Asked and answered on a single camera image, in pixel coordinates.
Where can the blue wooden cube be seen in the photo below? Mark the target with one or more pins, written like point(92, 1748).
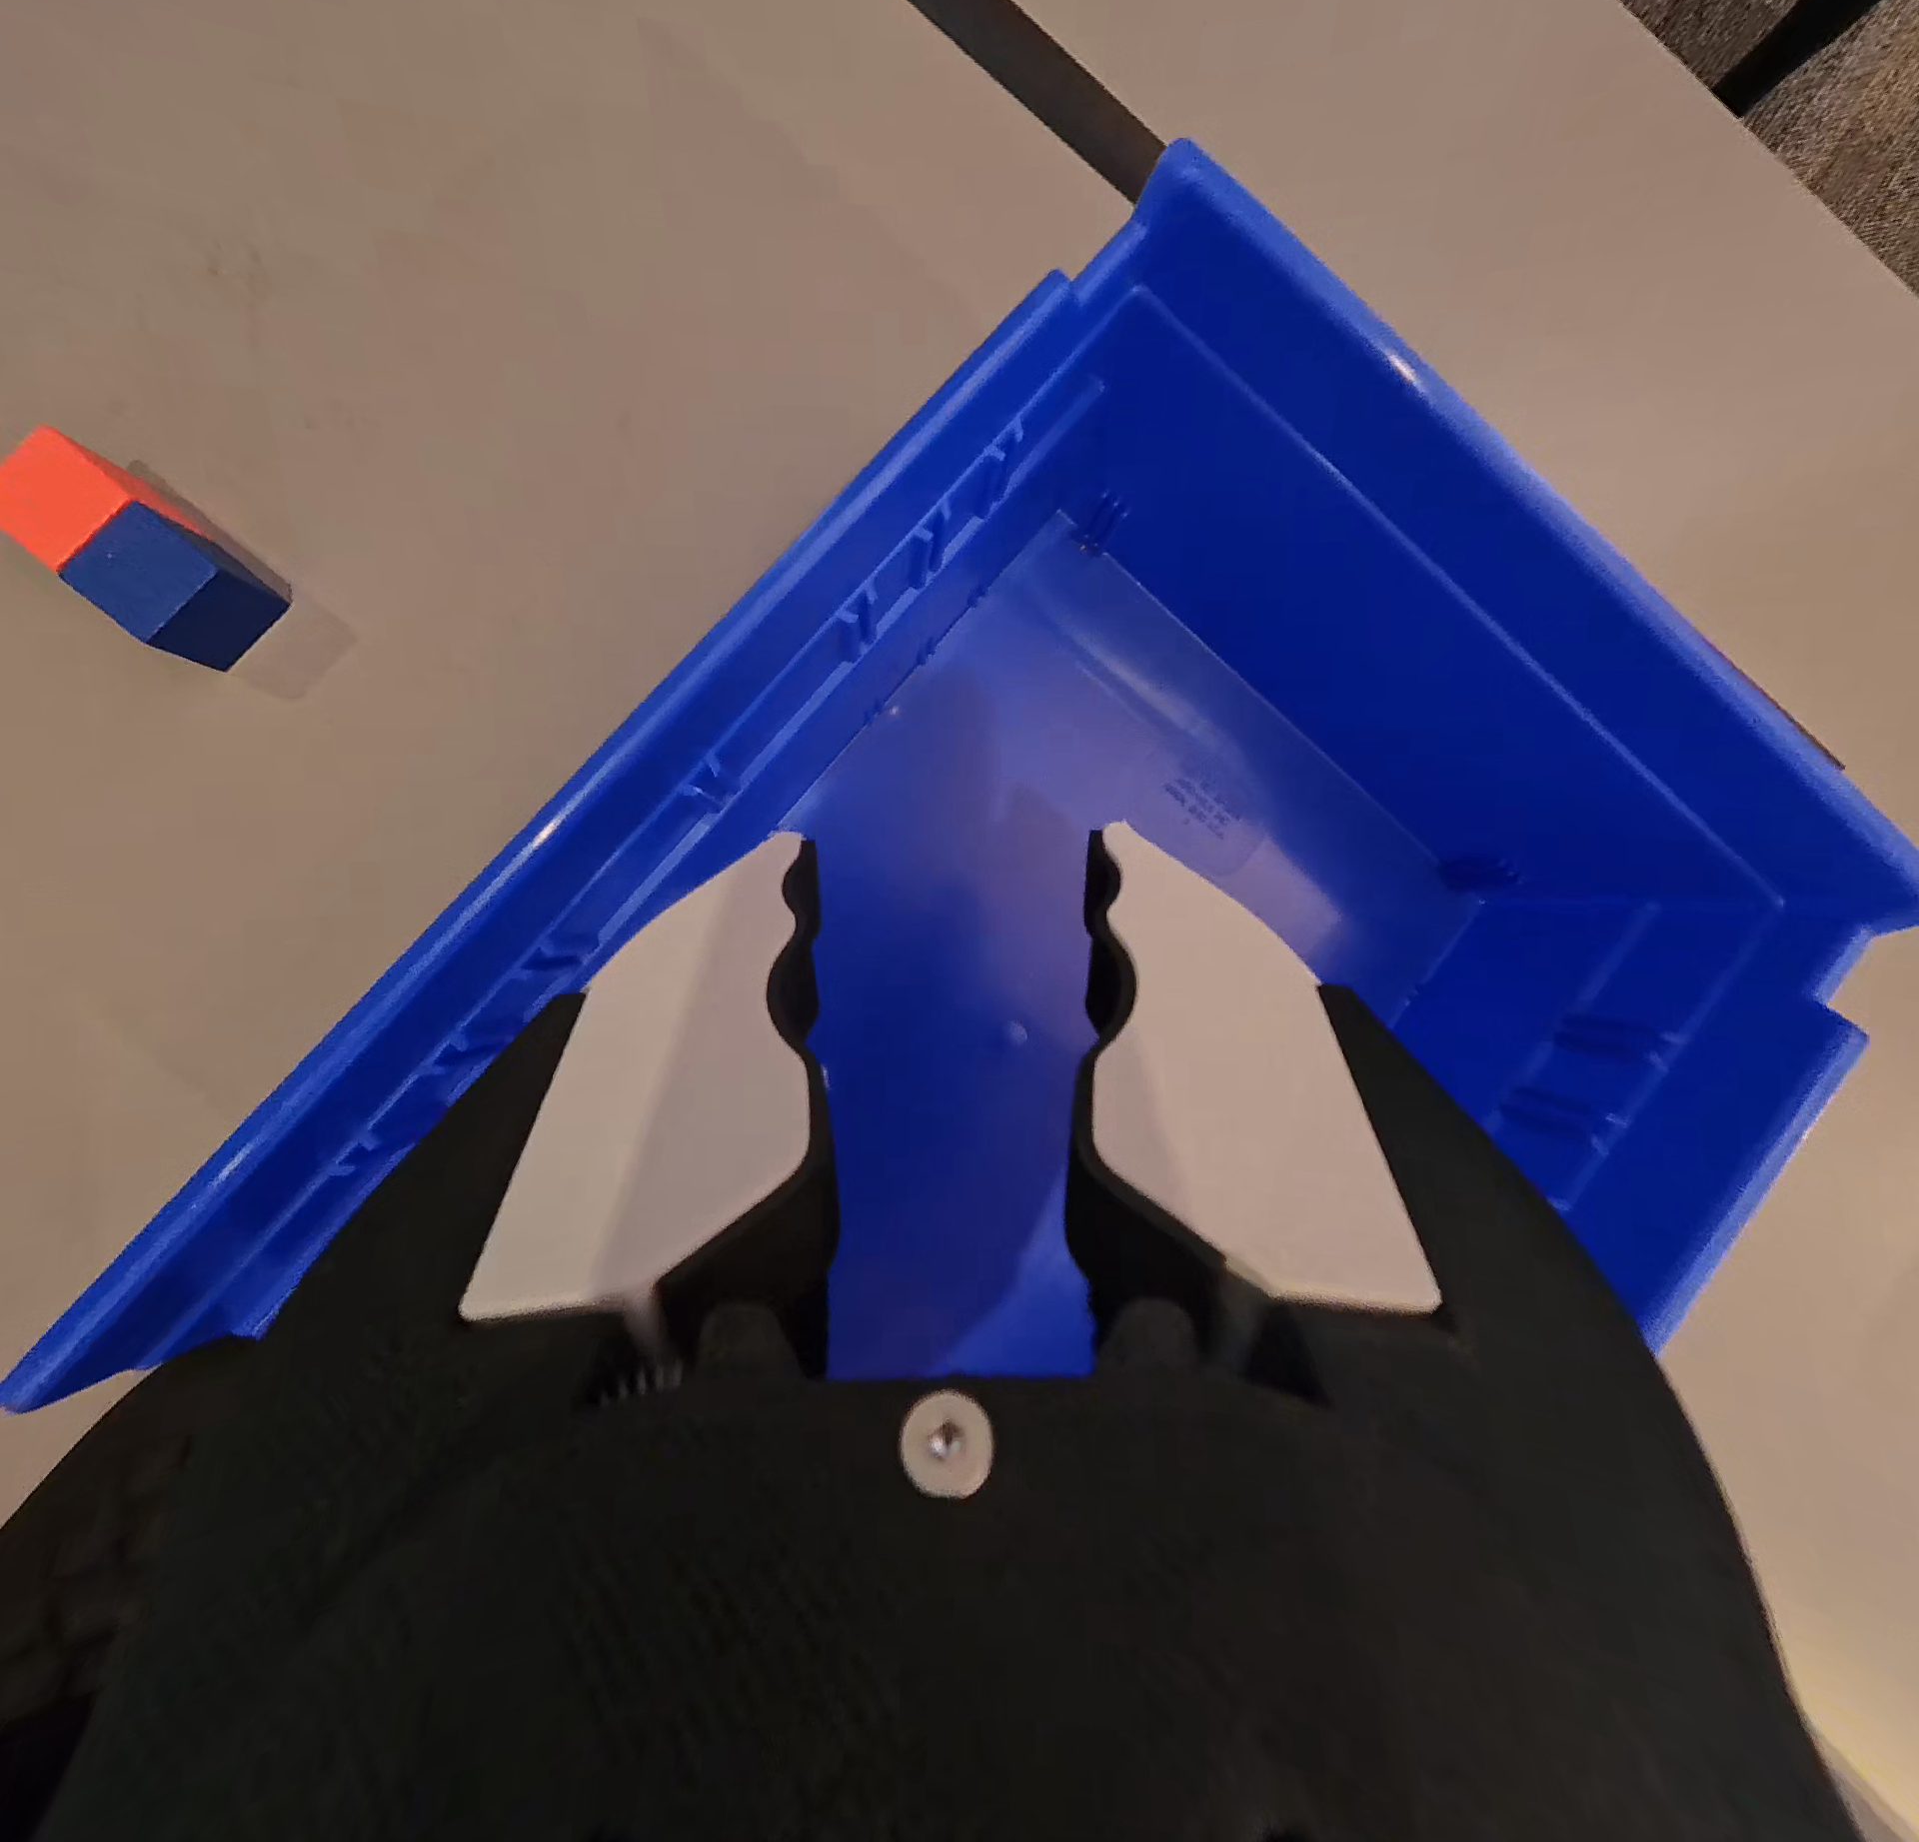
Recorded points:
point(151, 584)

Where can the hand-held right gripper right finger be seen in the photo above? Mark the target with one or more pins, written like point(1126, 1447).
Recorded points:
point(1246, 1108)

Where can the blue plastic bin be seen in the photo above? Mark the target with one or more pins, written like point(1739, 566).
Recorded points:
point(1351, 599)

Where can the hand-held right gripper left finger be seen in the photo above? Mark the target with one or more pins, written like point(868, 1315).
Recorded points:
point(646, 1108)

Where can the orange wooden cube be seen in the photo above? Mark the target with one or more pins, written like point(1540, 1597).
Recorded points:
point(53, 494)

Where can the black stand foot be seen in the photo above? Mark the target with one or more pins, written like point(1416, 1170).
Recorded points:
point(1821, 13)

